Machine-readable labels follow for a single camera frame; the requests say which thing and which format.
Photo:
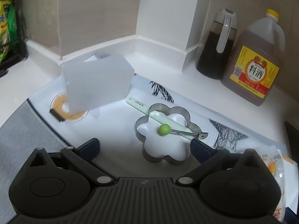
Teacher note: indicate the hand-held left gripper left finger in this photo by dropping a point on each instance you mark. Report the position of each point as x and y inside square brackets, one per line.
[90, 146]

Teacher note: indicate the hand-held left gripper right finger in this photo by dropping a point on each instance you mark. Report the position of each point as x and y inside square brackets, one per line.
[198, 148]

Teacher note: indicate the small green ball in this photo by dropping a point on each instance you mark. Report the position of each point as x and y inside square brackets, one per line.
[164, 129]

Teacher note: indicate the flower shaped metal mold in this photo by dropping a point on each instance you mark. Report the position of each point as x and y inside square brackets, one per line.
[161, 159]

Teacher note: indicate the translucent white plastic box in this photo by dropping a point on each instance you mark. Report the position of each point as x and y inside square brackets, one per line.
[98, 81]

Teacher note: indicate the white printed mat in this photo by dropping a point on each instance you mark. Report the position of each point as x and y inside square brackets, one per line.
[112, 126]

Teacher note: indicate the grey mat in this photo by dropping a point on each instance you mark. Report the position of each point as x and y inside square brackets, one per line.
[23, 133]

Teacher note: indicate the clear plastic container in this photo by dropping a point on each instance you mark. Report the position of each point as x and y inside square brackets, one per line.
[280, 168]

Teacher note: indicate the yellow cap cooking wine jug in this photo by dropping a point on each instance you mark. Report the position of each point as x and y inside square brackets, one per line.
[254, 74]

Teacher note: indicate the dark sauce dispenser bottle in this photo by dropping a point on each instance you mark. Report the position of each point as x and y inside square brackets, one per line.
[210, 56]

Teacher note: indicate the yellow green snack bag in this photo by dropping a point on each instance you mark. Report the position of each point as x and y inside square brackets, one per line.
[7, 28]

